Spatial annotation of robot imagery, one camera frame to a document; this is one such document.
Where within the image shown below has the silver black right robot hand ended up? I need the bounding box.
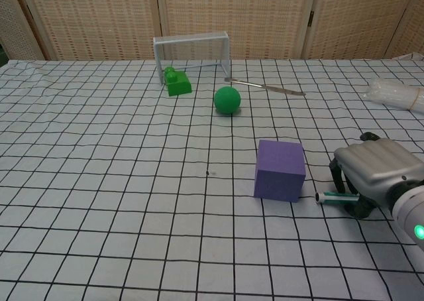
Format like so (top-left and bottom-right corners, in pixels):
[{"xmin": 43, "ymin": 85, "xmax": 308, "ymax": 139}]
[{"xmin": 329, "ymin": 132, "xmax": 424, "ymax": 219}]

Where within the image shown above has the silver metal knife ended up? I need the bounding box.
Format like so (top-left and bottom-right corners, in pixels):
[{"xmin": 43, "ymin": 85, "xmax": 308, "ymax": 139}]
[{"xmin": 223, "ymin": 76, "xmax": 307, "ymax": 98}]

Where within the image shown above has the green ball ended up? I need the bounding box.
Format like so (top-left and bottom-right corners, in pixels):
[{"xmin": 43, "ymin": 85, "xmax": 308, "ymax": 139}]
[{"xmin": 213, "ymin": 86, "xmax": 242, "ymax": 115}]

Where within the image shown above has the purple foam cube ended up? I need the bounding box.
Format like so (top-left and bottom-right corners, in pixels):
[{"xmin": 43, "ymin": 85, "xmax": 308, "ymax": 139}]
[{"xmin": 253, "ymin": 139, "xmax": 306, "ymax": 203}]

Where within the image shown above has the clear plastic bag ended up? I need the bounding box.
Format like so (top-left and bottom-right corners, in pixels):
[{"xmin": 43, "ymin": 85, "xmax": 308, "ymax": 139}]
[{"xmin": 365, "ymin": 78, "xmax": 424, "ymax": 113}]

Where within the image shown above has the white black checkered tablecloth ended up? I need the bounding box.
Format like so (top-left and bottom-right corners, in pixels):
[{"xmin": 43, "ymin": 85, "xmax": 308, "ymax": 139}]
[{"xmin": 0, "ymin": 54, "xmax": 424, "ymax": 301}]

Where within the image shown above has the green toy brick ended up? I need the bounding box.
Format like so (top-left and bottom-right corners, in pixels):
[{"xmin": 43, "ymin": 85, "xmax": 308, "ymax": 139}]
[{"xmin": 163, "ymin": 66, "xmax": 193, "ymax": 97}]

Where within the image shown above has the woven beige folding screen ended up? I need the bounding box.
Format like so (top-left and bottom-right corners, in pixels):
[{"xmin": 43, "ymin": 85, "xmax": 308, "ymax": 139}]
[{"xmin": 0, "ymin": 0, "xmax": 424, "ymax": 62}]

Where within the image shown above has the green white marker black cap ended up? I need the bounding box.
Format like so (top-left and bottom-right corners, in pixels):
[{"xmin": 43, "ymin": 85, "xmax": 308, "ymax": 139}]
[{"xmin": 315, "ymin": 190, "xmax": 360, "ymax": 205}]

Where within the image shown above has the white miniature soccer goal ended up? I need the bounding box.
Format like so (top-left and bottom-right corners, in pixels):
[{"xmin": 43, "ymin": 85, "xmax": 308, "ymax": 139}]
[{"xmin": 152, "ymin": 30, "xmax": 231, "ymax": 87}]

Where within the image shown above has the yellow rubber band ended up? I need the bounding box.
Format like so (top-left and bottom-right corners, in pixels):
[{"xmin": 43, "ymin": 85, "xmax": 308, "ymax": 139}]
[{"xmin": 407, "ymin": 86, "xmax": 423, "ymax": 110}]

